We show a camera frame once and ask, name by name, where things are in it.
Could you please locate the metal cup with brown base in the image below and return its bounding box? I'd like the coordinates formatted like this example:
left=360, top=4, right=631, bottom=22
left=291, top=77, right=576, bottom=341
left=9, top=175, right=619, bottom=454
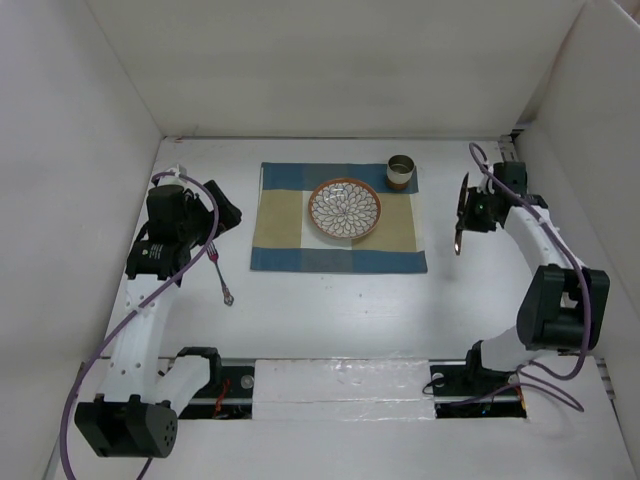
left=386, top=154, right=415, bottom=191

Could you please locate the aluminium rail right side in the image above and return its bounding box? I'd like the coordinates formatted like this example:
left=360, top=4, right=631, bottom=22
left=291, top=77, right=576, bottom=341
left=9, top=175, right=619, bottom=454
left=498, top=125, right=615, bottom=402

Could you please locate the white foam block front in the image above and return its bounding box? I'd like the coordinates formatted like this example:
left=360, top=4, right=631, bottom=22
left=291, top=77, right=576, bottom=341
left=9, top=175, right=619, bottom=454
left=252, top=359, right=435, bottom=422

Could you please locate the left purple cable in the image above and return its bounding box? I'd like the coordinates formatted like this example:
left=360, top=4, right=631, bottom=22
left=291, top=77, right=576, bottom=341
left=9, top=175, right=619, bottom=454
left=59, top=169, right=221, bottom=480

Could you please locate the silver fork with pink neck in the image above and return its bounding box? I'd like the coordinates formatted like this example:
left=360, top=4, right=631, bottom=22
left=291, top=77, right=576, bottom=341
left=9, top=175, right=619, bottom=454
left=206, top=242, right=234, bottom=307

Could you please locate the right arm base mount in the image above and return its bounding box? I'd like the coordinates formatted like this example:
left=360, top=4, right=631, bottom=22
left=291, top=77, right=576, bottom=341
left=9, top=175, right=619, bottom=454
left=422, top=363, right=527, bottom=420

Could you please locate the blue beige white cloth napkin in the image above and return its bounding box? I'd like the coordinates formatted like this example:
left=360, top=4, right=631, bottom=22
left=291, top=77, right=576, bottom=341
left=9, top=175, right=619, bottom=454
left=250, top=162, right=427, bottom=274

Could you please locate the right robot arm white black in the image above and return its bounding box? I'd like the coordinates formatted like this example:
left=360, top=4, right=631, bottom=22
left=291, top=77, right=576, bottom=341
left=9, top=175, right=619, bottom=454
left=454, top=161, right=610, bottom=394

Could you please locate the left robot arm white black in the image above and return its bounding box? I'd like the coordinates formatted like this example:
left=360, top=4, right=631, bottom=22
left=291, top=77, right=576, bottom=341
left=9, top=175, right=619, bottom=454
left=74, top=174, right=242, bottom=458

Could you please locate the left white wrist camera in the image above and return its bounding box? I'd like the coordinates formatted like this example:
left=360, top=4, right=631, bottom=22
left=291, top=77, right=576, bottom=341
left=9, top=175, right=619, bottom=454
left=159, top=164, right=188, bottom=189

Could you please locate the orange floral patterned plate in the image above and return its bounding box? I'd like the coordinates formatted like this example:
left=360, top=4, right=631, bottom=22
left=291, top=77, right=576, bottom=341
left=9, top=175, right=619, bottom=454
left=308, top=178, right=381, bottom=240

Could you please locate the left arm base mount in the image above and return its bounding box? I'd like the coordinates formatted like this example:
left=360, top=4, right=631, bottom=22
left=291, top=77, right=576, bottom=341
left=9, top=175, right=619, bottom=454
left=154, top=356, right=255, bottom=420

